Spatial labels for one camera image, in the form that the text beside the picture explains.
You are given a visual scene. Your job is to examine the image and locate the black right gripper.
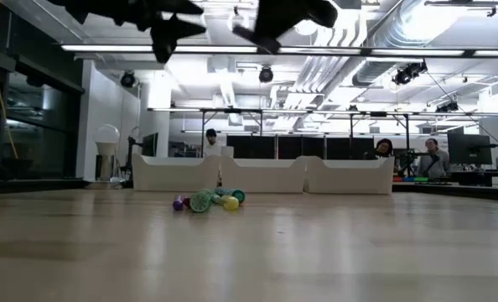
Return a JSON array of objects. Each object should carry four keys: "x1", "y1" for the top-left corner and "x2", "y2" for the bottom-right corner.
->
[{"x1": 231, "y1": 0, "x2": 339, "y2": 55}]

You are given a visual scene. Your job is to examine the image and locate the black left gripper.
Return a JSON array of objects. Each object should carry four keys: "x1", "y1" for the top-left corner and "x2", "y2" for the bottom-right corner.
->
[{"x1": 47, "y1": 0, "x2": 207, "y2": 65}]

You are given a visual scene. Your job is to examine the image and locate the teal chunky highlighter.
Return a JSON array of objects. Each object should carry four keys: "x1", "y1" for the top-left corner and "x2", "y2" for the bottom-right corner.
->
[{"x1": 214, "y1": 187, "x2": 247, "y2": 205}]

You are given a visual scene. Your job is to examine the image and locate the green chunky highlighter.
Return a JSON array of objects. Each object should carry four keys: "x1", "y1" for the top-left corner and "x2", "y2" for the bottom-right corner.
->
[{"x1": 189, "y1": 189, "x2": 213, "y2": 214}]

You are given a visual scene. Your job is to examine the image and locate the yellow highlighter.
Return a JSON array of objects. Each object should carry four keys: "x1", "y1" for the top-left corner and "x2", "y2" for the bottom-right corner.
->
[{"x1": 220, "y1": 195, "x2": 241, "y2": 212}]

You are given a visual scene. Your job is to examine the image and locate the black partition panel row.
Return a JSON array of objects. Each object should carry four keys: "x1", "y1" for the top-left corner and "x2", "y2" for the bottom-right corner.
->
[{"x1": 226, "y1": 134, "x2": 376, "y2": 161}]

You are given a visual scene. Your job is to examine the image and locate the black computer monitor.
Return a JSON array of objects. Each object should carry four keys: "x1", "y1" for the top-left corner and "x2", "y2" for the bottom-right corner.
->
[
  {"x1": 446, "y1": 133, "x2": 494, "y2": 166},
  {"x1": 141, "y1": 132, "x2": 159, "y2": 158}
]

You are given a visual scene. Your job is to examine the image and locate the person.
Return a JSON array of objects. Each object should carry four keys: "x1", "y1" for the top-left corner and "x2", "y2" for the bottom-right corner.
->
[
  {"x1": 201, "y1": 128, "x2": 223, "y2": 159},
  {"x1": 362, "y1": 138, "x2": 395, "y2": 161},
  {"x1": 415, "y1": 138, "x2": 452, "y2": 179}
]

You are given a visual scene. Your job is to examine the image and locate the large white light bulb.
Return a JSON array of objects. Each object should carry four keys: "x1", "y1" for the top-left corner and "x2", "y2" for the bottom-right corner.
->
[{"x1": 92, "y1": 123, "x2": 122, "y2": 157}]

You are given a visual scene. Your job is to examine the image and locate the black monitor stand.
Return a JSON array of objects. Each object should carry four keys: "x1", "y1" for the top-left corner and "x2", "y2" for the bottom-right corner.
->
[{"x1": 121, "y1": 133, "x2": 146, "y2": 189}]

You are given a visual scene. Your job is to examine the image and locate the white plastic bin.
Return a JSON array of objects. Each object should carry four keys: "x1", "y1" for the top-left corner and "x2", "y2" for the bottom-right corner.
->
[
  {"x1": 131, "y1": 153, "x2": 221, "y2": 193},
  {"x1": 220, "y1": 154, "x2": 309, "y2": 194},
  {"x1": 306, "y1": 155, "x2": 396, "y2": 195}
]

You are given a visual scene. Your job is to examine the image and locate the clear glass jar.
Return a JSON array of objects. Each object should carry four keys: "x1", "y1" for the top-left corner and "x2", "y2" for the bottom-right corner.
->
[{"x1": 94, "y1": 154, "x2": 117, "y2": 182}]

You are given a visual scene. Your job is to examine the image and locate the coloured blocks row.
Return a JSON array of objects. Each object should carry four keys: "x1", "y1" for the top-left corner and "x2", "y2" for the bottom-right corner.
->
[{"x1": 392, "y1": 175, "x2": 430, "y2": 183}]

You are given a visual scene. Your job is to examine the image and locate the black desk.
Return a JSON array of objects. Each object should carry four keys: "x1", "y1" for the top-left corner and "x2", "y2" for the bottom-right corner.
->
[{"x1": 392, "y1": 169, "x2": 498, "y2": 201}]

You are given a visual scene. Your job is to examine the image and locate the black overhead mounted camera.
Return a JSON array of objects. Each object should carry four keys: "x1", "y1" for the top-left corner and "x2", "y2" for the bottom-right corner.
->
[
  {"x1": 390, "y1": 61, "x2": 428, "y2": 86},
  {"x1": 257, "y1": 65, "x2": 275, "y2": 84},
  {"x1": 119, "y1": 70, "x2": 137, "y2": 90},
  {"x1": 434, "y1": 100, "x2": 460, "y2": 113}
]

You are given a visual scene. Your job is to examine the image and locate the black metal rig frame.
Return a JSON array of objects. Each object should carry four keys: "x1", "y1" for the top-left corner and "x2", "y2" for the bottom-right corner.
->
[
  {"x1": 315, "y1": 109, "x2": 413, "y2": 169},
  {"x1": 146, "y1": 107, "x2": 267, "y2": 159}
]

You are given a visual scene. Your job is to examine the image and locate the silver ventilation duct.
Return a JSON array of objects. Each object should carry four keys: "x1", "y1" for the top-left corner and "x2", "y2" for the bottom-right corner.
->
[{"x1": 350, "y1": 0, "x2": 447, "y2": 88}]

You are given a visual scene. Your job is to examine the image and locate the yellow hanging cable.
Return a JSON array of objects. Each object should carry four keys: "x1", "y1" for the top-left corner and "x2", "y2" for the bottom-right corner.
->
[{"x1": 0, "y1": 0, "x2": 20, "y2": 160}]

